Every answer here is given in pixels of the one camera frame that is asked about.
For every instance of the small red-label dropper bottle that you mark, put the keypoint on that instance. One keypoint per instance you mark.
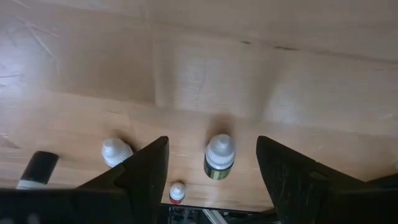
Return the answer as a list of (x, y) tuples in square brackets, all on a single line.
[(177, 190)]

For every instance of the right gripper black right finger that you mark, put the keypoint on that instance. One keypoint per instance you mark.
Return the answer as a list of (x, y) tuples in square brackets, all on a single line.
[(311, 193)]

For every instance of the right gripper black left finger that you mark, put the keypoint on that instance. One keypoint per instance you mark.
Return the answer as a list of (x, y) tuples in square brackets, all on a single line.
[(140, 186)]

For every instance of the small green-label dropper bottle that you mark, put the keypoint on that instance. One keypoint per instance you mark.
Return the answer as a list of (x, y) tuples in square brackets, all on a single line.
[(219, 152)]

